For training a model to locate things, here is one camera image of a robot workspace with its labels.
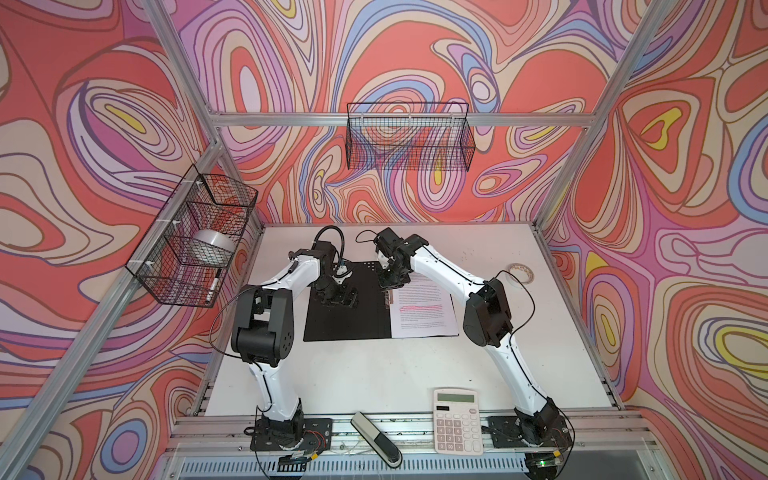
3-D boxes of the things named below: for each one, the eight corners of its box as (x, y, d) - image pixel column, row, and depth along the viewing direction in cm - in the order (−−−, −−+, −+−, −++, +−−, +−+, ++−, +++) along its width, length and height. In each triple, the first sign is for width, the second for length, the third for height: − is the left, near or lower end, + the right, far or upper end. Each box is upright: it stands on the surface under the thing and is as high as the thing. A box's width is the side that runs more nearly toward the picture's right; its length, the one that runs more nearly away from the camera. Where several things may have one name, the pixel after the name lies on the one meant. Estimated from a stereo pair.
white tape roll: (523, 286, 104) (526, 282, 102) (506, 269, 109) (508, 265, 107) (535, 279, 106) (538, 276, 104) (518, 263, 111) (520, 259, 109)
